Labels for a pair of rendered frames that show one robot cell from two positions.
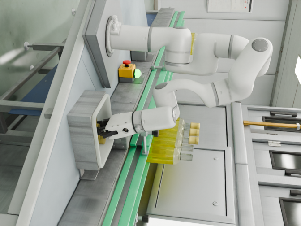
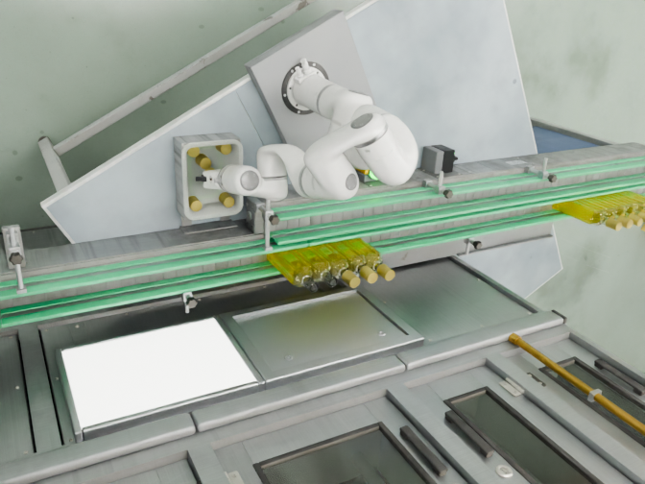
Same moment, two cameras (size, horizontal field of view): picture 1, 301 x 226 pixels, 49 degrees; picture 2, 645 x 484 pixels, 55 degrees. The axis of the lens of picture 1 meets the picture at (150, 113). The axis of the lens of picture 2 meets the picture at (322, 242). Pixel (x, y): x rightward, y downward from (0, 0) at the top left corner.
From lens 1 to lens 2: 1.32 m
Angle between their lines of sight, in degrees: 45
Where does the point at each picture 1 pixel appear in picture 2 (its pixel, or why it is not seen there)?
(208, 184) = (320, 343)
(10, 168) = not seen: hidden behind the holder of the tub
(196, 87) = (289, 157)
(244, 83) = (309, 160)
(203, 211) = (263, 352)
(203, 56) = not seen: hidden behind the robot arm
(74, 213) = (130, 239)
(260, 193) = (368, 401)
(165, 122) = (231, 180)
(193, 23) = not seen: outside the picture
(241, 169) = (386, 361)
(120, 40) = (298, 90)
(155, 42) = (322, 103)
